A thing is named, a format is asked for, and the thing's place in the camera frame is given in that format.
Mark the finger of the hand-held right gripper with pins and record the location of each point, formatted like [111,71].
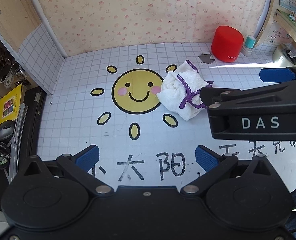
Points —
[238,98]
[275,75]

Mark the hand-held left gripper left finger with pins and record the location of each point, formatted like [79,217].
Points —
[89,156]

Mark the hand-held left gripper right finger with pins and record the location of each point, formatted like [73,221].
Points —
[205,156]

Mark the white towel purple trim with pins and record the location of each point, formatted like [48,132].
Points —
[180,92]

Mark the clear tape roll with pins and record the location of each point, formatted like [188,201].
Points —
[279,55]

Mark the black marker pen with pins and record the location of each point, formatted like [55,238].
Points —
[291,55]

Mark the teal capped white bottle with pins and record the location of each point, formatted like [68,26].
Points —
[248,45]

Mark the cartoon paper note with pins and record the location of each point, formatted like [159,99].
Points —
[278,33]

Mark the wooden bookshelf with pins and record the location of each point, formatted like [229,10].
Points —
[265,30]

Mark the stack of books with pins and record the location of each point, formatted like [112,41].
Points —
[292,27]

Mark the red cylindrical speaker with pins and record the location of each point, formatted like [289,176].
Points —
[226,42]

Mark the black case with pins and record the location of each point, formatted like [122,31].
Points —
[34,120]

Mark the grey computer mouse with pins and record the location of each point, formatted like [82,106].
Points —
[4,131]

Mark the yellow book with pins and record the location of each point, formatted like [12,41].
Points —
[10,102]

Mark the pile of metal clips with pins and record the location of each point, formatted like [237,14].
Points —
[2,65]

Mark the white plastic pipe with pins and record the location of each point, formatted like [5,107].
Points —
[46,20]

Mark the wooden storage shelf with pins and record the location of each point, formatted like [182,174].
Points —
[10,10]

